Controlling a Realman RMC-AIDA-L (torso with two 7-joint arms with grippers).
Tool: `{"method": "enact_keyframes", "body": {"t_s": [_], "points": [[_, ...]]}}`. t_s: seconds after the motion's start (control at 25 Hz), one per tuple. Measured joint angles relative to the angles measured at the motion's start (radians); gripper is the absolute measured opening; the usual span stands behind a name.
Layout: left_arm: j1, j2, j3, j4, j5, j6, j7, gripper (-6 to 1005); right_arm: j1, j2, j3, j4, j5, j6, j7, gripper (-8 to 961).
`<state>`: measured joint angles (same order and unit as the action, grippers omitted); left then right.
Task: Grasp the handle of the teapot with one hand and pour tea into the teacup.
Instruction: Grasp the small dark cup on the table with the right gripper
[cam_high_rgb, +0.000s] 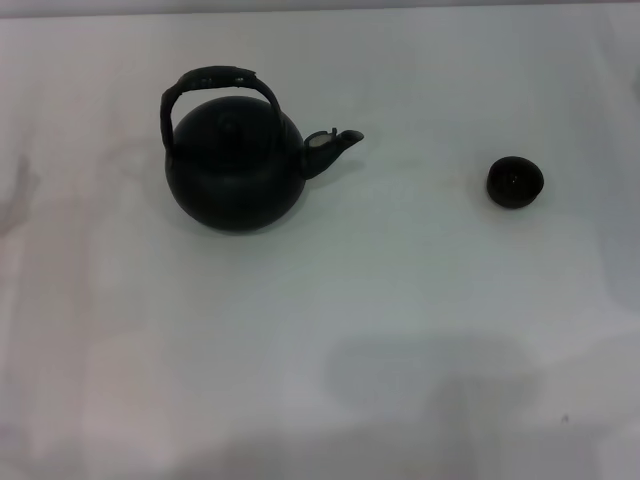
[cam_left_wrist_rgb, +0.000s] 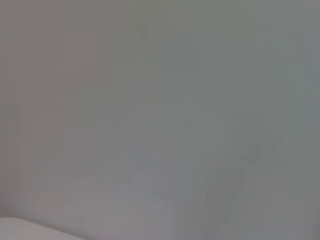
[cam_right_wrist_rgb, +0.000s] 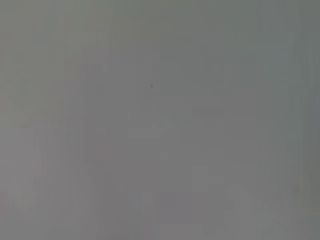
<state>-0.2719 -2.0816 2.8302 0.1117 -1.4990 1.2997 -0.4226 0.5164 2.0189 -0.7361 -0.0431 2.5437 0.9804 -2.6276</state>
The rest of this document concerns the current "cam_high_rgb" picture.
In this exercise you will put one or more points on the small dark brown teacup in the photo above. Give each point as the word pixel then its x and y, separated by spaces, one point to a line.
pixel 515 182

